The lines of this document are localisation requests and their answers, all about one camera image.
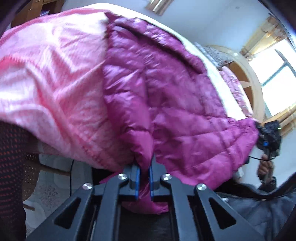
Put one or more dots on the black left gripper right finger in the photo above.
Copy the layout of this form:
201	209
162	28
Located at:
197	212

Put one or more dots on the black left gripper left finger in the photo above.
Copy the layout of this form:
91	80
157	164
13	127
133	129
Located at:
92	212

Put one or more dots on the magenta down jacket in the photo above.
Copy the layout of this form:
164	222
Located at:
162	104

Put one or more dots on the person right hand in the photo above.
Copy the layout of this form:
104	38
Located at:
265	171

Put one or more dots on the dark grey jacket of person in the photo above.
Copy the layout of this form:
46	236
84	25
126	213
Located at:
270	209

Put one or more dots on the side window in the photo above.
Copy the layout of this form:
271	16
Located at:
275	70

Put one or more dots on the pink folded quilt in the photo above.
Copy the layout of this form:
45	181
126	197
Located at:
237	91

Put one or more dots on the wooden headboard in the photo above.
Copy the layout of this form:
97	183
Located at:
249	81

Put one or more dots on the patterned pillow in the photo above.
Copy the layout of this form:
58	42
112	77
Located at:
219	59

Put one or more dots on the yellow curtain near headboard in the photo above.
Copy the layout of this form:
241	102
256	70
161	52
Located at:
267	35

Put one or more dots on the pink and blue bed sheet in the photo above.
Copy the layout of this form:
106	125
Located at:
52	83

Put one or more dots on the right beige curtain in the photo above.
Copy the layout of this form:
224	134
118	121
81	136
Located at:
158	7

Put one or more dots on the brown wooden desk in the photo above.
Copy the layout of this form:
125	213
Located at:
37	8

